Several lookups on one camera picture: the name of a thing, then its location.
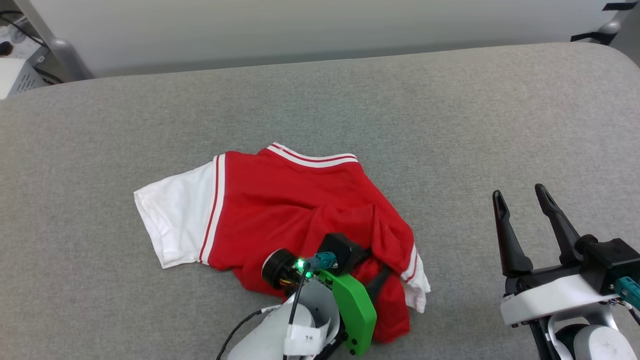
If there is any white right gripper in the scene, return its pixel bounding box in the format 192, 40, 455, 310
492, 183, 620, 328

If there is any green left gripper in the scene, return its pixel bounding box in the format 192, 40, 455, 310
317, 266, 394, 357

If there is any red and white shirt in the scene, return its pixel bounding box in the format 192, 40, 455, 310
133, 142, 432, 345

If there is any white paper label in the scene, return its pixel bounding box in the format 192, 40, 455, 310
285, 320, 332, 357

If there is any white metal equipment box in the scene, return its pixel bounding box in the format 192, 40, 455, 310
0, 56, 49, 100

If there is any black cable with teal plug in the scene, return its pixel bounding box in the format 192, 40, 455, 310
282, 251, 337, 360
614, 276, 640, 326

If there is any thin black cable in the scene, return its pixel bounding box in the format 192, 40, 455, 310
216, 305, 282, 360

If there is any grey metal partition post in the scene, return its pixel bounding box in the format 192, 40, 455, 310
12, 0, 94, 82

